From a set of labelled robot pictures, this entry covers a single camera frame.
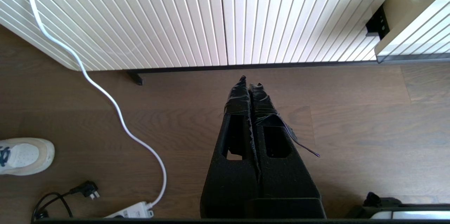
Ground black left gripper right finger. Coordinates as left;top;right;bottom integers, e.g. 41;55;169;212
249;83;326;219

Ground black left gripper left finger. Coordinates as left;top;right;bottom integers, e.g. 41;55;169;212
200;76;261;219

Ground cream ribbed drawer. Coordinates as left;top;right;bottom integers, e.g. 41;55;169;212
374;0;450;63

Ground grey black robot base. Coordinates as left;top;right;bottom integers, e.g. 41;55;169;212
346;192;450;219

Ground cream TV cabinet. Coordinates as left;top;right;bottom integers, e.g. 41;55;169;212
0;0;410;73

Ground white power strip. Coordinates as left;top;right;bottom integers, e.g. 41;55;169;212
104;201;154;219

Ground white sneaker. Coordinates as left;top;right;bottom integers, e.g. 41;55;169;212
0;137;55;176

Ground thick white power cable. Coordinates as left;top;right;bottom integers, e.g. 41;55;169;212
26;0;167;210

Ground black plug with cable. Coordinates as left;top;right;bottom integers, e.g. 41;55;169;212
32;181;101;221

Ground black metal mounting bracket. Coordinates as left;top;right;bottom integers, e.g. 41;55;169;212
365;4;391;39

